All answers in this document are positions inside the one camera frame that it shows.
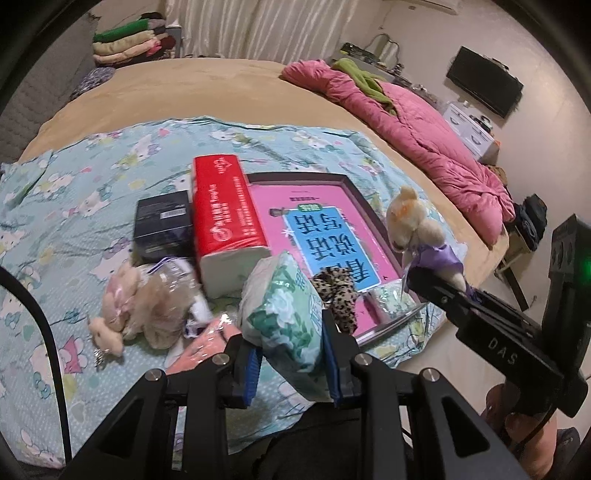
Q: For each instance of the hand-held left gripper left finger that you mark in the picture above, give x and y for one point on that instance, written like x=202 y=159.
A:
x=250 y=374

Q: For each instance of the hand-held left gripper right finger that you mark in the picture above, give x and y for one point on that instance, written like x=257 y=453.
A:
x=332 y=360

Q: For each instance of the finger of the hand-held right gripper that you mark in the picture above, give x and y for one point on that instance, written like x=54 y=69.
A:
x=438 y=295

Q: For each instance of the salmon pink packet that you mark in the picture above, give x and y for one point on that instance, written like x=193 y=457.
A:
x=198 y=346

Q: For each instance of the large green floral tissue packet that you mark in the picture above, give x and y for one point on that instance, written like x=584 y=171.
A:
x=281 y=318

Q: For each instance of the white plush with purple dress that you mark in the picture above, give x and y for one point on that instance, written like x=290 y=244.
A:
x=411 y=221

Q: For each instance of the small pink plush bear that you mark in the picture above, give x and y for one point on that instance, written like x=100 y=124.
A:
x=117 y=295

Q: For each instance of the shallow purple box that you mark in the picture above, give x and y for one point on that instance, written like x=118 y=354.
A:
x=300 y=177

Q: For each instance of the person's right hand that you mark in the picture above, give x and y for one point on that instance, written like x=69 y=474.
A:
x=517 y=424

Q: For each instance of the small green floral tissue packet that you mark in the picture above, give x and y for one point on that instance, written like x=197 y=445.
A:
x=390 y=297

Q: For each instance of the leopard print scrunchie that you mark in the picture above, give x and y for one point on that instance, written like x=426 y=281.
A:
x=334 y=290

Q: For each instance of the wooden stool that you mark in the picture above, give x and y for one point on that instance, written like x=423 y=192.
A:
x=512 y=267

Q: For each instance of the person's dark clothing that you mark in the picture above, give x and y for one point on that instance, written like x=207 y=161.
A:
x=300 y=443

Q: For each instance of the dark bag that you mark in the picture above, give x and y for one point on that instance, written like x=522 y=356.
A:
x=531 y=217

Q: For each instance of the pink quilt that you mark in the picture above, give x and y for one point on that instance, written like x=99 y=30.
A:
x=438 y=152

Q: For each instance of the red tissue pack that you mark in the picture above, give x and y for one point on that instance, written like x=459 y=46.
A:
x=221 y=212

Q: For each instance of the pink book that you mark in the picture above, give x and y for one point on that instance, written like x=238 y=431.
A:
x=277 y=203

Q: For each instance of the white drawer cabinet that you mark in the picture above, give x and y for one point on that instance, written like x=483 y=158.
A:
x=461 y=124

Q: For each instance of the black box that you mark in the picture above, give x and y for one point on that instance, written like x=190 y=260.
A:
x=159 y=221

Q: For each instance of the cluttered dresser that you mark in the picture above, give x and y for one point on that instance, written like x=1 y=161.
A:
x=411 y=81

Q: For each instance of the green cloth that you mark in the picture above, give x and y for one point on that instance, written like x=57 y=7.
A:
x=369 y=85

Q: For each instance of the light blue printed blanket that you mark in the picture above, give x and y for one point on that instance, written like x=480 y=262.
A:
x=92 y=207

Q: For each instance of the arched mirror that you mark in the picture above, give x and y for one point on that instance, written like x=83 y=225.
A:
x=381 y=46

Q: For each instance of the beige bed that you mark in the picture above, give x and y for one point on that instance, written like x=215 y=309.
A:
x=207 y=87

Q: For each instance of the white air conditioner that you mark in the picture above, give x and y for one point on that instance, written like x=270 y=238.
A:
x=434 y=4

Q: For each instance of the white curtain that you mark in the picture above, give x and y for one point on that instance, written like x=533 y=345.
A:
x=254 y=27

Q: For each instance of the purple patterned cloth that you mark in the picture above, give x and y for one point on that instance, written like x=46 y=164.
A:
x=92 y=81

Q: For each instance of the grey quilted headboard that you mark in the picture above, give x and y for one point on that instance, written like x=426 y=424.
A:
x=41 y=92

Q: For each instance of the stack of folded clothes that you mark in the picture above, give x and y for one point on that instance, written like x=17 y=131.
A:
x=124 y=46

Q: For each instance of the black wall television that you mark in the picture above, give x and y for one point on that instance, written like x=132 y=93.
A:
x=485 y=81

